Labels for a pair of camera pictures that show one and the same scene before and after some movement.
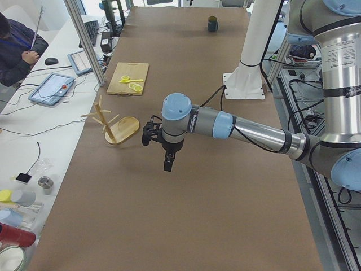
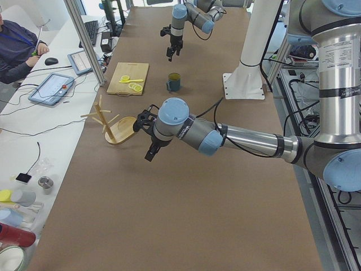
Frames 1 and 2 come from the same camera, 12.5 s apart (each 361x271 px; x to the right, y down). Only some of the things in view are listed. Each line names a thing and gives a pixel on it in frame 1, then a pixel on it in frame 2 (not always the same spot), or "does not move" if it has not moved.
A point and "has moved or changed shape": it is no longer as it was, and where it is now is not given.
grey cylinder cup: [25, 198] does not move
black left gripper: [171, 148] -> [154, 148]
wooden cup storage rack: [118, 131] does not move
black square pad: [24, 178] does not move
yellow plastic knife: [126, 81] does not move
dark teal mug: [212, 24] has moved or changed shape
